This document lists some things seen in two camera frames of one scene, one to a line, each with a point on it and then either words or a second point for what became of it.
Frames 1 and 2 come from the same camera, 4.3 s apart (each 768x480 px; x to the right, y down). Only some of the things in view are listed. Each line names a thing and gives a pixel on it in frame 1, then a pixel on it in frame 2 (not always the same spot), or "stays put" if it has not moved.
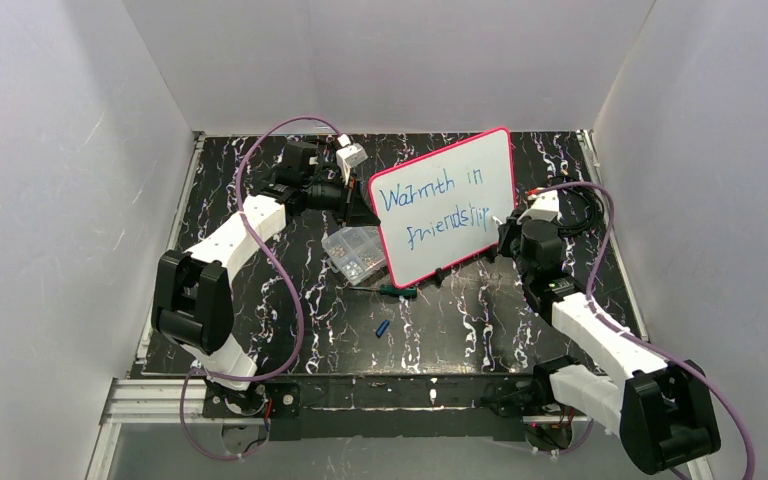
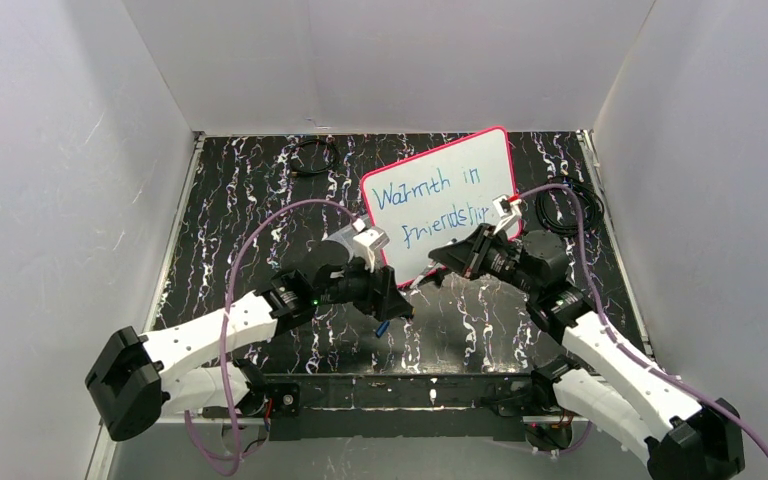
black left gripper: x=346 y=198 to x=377 y=290
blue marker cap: x=382 y=328 stays put
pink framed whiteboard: x=444 y=206 stays put
